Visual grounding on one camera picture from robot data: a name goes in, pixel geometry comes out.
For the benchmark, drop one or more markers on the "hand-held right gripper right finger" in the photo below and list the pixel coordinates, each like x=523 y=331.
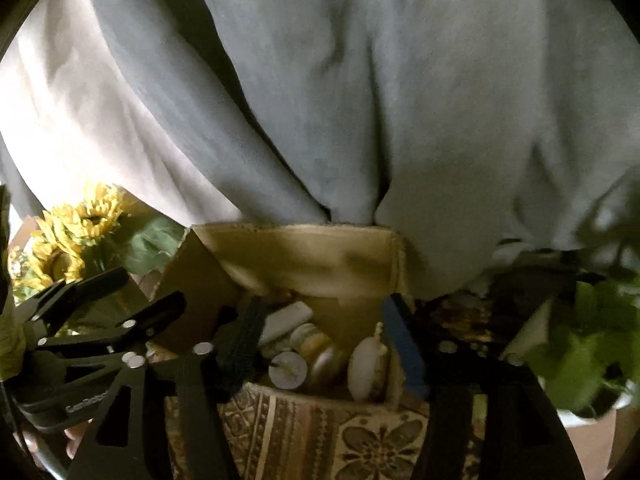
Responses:
x=407 y=350

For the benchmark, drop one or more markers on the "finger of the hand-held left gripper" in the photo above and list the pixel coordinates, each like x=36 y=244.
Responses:
x=160 y=310
x=95 y=285

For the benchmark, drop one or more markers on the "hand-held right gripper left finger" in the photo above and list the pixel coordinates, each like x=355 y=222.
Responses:
x=235 y=355

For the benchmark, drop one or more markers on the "white round deer-shaped plate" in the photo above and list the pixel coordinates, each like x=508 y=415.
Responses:
x=367 y=370

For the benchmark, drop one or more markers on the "white round puck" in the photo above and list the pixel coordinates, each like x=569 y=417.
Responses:
x=287 y=371

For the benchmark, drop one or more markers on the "white remote control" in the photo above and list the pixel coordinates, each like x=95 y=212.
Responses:
x=285 y=322

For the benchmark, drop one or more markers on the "cream round object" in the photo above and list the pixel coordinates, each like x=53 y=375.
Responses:
x=306 y=336

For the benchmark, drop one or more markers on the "yellow round container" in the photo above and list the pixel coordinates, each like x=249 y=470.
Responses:
x=322 y=360

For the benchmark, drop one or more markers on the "brown cardboard box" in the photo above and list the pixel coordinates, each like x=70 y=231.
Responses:
x=300 y=260

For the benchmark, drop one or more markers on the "person's left hand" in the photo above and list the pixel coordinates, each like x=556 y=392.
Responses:
x=77 y=440

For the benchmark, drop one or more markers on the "artificial sunflower bouquet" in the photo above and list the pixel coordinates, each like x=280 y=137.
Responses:
x=65 y=240

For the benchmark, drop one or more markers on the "brown patterned tablecloth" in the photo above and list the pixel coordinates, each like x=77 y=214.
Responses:
x=310 y=435

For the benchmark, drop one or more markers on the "white curtain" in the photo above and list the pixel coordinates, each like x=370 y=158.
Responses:
x=100 y=135

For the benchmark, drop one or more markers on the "green plant in white pot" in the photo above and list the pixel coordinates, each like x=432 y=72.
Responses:
x=585 y=416

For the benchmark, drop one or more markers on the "grey curtain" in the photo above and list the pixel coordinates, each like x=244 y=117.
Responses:
x=350 y=85

